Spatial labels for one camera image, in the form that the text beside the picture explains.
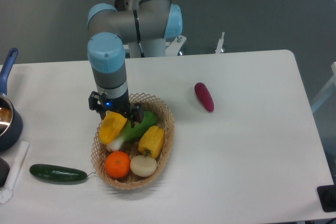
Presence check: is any yellow bell pepper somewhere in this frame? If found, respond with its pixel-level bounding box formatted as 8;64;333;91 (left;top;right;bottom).
138;125;165;159

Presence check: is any orange tangerine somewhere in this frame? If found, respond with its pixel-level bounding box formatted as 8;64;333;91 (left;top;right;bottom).
104;151;131;179

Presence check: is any white rolled cloth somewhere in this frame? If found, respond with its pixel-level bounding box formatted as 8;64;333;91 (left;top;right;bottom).
1;141;29;205

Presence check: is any green bok choy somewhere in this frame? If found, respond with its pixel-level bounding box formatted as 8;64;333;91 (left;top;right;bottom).
106;111;157;152

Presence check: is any purple sweet potato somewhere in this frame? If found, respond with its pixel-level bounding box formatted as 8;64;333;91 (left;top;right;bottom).
194;82;214;113

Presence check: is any yellow mango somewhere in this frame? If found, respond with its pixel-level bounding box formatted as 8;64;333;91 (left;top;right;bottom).
99;112;127;145

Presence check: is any black round object left edge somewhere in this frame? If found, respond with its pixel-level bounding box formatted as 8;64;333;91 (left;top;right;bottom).
0;158;10;187

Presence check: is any dark green cucumber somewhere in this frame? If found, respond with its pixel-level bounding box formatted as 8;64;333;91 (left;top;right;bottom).
29;164;88;184

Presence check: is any white table clamp bracket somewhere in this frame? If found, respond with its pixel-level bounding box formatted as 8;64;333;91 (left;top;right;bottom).
215;32;225;54

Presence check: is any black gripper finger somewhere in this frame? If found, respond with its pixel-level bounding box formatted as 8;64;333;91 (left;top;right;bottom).
88;91;106;120
126;103;144;128

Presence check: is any white frame right edge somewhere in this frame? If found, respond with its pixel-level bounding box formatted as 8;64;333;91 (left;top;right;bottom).
311;62;335;113

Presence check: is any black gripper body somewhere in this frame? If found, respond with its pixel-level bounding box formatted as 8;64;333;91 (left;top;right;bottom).
98;90;130;116

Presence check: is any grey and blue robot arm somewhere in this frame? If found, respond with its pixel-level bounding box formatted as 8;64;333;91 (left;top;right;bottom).
87;0;183;125

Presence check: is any black device right corner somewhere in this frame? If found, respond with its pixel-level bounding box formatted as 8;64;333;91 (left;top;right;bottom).
317;185;335;212

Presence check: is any woven wicker basket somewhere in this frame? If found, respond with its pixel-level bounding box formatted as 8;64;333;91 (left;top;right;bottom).
91;93;175;190

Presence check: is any white round onion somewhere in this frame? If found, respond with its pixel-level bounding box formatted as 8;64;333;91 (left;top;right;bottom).
130;155;157;177

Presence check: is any blue saucepan with handle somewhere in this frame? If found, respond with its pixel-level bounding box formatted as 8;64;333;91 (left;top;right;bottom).
1;48;23;152

